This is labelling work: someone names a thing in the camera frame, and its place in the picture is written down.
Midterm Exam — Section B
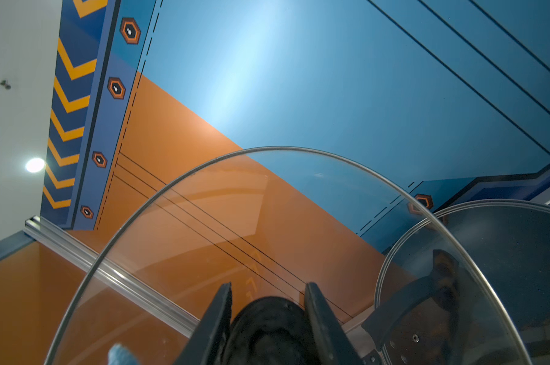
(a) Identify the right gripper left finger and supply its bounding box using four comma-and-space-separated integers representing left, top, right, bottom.
174, 283, 232, 365

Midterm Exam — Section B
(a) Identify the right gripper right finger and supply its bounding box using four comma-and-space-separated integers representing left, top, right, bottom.
305, 282, 363, 364

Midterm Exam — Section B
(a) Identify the light blue microfibre cloth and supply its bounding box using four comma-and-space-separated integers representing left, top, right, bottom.
108, 344, 140, 365

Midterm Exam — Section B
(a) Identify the glass lid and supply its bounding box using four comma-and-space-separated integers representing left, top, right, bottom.
374, 198, 550, 365
47, 147, 530, 364

